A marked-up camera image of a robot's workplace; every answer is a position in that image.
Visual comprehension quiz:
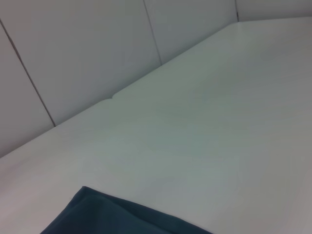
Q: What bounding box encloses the blue shirt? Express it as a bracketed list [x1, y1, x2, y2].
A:
[40, 186, 215, 234]

